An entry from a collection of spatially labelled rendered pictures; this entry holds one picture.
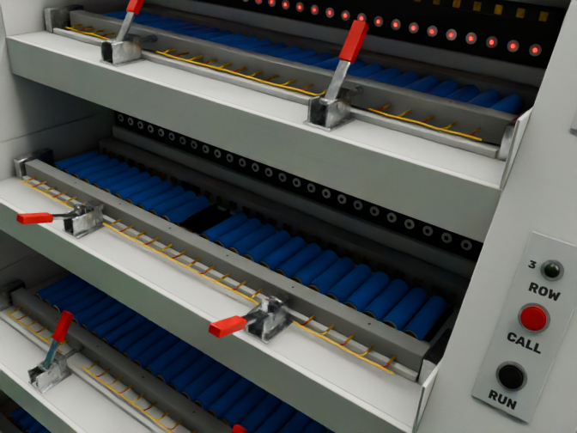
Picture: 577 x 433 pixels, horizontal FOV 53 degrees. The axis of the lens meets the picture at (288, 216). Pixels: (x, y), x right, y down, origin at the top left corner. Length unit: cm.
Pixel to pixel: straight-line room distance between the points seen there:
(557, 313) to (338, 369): 18
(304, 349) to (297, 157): 17
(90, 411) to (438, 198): 47
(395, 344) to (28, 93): 57
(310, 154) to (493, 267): 17
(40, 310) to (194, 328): 32
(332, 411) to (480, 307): 15
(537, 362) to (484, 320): 4
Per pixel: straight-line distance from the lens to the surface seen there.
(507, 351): 43
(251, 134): 52
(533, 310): 42
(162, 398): 69
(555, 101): 42
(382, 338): 50
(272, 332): 53
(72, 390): 75
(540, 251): 42
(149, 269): 61
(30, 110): 84
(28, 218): 64
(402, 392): 50
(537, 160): 42
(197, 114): 56
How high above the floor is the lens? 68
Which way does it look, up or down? 10 degrees down
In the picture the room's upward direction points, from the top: 16 degrees clockwise
